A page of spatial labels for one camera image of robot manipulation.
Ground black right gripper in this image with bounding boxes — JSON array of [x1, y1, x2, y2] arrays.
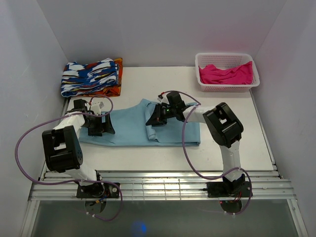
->
[[146, 103, 176, 126]]

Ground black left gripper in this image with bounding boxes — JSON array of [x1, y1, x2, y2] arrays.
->
[[82, 112, 115, 136]]

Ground light blue trousers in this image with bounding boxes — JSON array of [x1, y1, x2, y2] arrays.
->
[[79, 98, 202, 148]]

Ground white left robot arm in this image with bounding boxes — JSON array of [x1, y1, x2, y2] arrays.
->
[[42, 99, 115, 198]]

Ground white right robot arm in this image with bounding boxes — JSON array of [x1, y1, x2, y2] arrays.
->
[[146, 91, 252, 198]]

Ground orange folded trousers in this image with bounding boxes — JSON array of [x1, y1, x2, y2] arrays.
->
[[82, 57, 124, 98]]

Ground blue white patterned folded trousers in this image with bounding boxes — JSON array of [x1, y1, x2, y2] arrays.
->
[[61, 58, 123, 98]]

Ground pink trousers in basket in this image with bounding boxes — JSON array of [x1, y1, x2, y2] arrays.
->
[[199, 61, 253, 85]]

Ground white plastic basket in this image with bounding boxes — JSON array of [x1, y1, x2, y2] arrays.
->
[[195, 53, 260, 92]]

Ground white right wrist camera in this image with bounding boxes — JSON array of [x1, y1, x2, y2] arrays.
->
[[158, 92, 169, 104]]

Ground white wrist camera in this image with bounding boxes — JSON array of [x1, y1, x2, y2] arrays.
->
[[89, 102, 104, 116], [158, 92, 169, 104]]

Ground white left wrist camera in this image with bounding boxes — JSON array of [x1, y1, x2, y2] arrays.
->
[[89, 102, 104, 116]]

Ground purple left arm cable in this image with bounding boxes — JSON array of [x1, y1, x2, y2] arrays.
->
[[14, 95, 124, 222]]

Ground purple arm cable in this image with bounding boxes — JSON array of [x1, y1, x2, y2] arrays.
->
[[158, 90, 253, 215], [14, 95, 124, 222]]

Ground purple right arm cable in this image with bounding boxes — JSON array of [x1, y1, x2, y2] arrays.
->
[[158, 90, 253, 215]]

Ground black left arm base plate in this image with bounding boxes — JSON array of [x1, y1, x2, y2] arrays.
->
[[76, 183, 119, 199]]

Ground aluminium table edge rail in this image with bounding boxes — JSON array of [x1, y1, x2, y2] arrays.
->
[[20, 169, 308, 237]]

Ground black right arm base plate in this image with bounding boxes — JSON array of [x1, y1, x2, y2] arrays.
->
[[203, 181, 252, 198]]

